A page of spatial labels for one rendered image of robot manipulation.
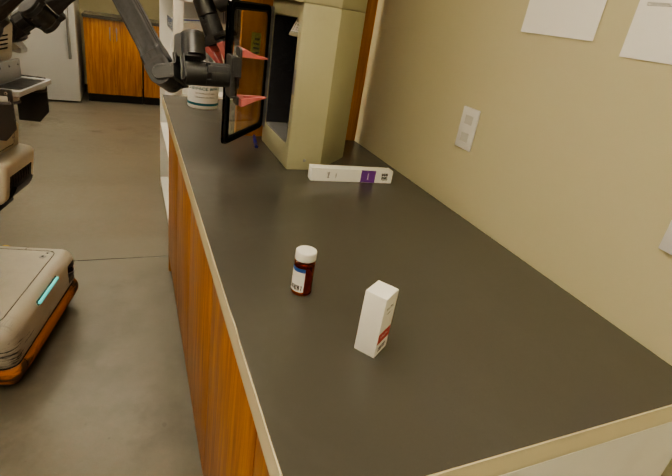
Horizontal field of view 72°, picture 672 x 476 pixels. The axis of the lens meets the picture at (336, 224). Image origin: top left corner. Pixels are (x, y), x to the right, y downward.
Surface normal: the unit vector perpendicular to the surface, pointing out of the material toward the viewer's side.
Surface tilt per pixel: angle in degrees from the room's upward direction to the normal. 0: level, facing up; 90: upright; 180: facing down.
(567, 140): 90
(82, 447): 0
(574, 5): 90
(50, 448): 0
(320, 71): 90
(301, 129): 90
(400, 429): 0
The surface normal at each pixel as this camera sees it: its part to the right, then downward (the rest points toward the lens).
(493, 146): -0.92, 0.03
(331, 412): 0.15, -0.90
